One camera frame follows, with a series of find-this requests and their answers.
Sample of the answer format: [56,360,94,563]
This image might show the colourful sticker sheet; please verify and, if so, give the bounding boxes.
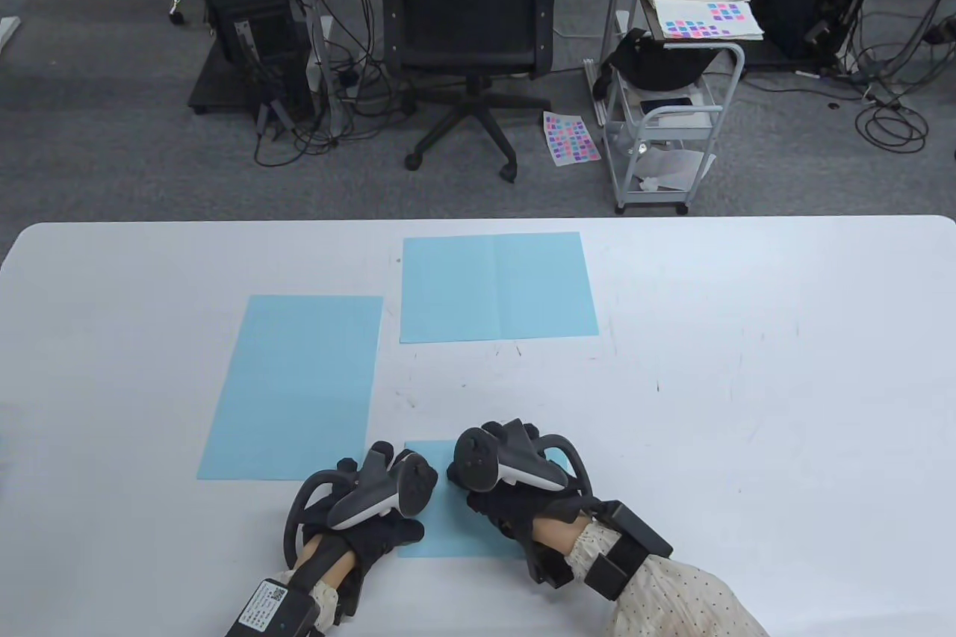
[654,0,766,42]
[542,111,602,166]

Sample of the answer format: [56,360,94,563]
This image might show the white loose papers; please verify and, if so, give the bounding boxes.
[635,148,716,191]

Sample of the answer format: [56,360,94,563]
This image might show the person's right forearm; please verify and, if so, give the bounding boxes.
[534,510,770,637]

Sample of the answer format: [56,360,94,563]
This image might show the person's left hand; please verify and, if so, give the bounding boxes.
[306,441,426,578]

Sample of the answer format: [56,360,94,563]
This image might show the black cable bundle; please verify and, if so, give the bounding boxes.
[252,0,408,169]

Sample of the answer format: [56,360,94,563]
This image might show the left black white controller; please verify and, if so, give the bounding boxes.
[284,449,439,571]

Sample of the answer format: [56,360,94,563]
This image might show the person's left forearm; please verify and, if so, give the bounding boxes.
[295,536,356,630]

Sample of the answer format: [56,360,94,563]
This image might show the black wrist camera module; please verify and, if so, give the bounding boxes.
[527,499,673,600]
[224,577,322,637]

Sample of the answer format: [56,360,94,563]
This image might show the black platform base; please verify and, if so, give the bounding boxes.
[187,40,314,116]

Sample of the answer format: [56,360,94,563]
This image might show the white metal cart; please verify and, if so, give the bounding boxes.
[601,10,746,214]

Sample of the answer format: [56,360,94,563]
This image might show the black white controller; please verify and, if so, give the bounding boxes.
[452,420,595,500]
[284,449,439,571]

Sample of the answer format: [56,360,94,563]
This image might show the right black wrist camera module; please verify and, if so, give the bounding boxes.
[527,499,673,600]

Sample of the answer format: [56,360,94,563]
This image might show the left black wrist camera module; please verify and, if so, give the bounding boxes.
[224,577,322,637]

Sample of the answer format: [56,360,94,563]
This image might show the right black white controller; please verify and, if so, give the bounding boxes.
[452,420,595,500]

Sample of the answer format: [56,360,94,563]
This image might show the light blue paper sheet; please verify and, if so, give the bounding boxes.
[396,441,577,560]
[400,232,600,344]
[196,295,385,481]

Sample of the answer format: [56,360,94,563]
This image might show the person's right hand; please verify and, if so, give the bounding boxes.
[447,422,595,556]

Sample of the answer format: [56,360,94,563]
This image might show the black bag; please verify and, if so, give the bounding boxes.
[594,28,714,100]

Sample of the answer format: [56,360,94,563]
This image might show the black cable coil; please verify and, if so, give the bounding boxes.
[855,99,929,154]

